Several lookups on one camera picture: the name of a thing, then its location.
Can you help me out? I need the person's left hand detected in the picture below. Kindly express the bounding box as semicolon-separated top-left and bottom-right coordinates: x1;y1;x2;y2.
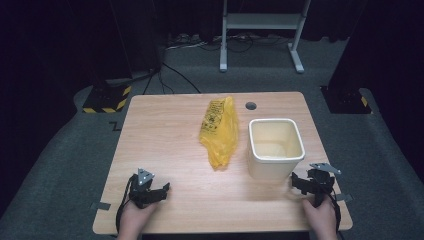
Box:
117;201;158;240

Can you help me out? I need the white metal stand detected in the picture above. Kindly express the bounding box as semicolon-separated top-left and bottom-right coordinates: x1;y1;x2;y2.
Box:
218;0;313;74

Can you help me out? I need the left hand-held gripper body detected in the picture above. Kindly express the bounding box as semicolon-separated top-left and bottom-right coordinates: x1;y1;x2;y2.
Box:
129;168;156;209

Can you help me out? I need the hand-held gripper cable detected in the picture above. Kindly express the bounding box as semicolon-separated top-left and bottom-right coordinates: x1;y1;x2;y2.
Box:
328;192;343;234
115;174;135;233

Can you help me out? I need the yellow plastic bag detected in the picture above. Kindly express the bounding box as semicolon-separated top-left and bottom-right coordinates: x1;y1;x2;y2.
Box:
198;96;240;171

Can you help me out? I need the left hand-held gripper cable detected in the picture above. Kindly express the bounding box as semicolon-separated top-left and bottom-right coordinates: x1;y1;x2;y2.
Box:
115;174;135;233

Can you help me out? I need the black yellow striped stand base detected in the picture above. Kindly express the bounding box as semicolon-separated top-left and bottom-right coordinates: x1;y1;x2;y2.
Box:
320;85;373;115
82;84;133;114

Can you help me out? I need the black floor cable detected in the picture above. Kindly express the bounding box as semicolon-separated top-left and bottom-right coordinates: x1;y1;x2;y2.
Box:
161;61;202;95

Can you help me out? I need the person's right hand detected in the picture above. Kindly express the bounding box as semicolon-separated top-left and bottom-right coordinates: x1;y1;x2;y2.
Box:
302;198;338;240

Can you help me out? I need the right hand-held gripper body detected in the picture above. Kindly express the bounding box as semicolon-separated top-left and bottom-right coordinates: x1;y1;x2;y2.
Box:
307;162;342;207

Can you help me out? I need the bundle of floor cables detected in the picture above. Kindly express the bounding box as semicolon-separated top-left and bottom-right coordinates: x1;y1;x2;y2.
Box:
164;32;292;54

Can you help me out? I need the right hand-held gripper cable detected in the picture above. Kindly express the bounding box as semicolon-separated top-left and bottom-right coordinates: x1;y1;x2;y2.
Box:
328;192;343;234

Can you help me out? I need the cream plastic bin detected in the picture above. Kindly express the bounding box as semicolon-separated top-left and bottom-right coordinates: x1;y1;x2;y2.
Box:
247;118;306;183

